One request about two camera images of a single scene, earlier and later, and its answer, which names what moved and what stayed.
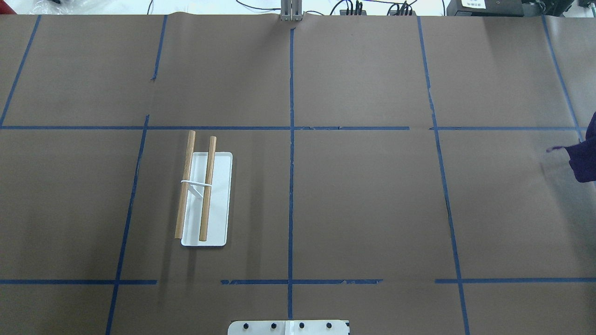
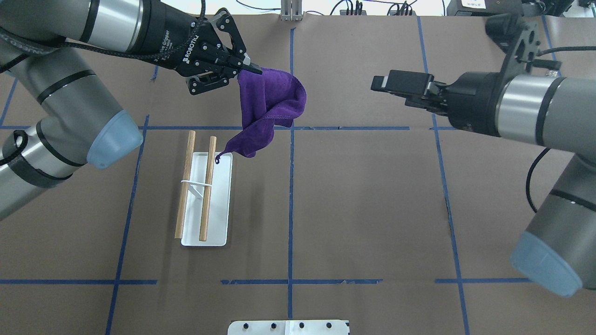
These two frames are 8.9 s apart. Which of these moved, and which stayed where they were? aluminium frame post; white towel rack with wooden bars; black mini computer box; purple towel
Moved: purple towel
Stayed: aluminium frame post; white towel rack with wooden bars; black mini computer box
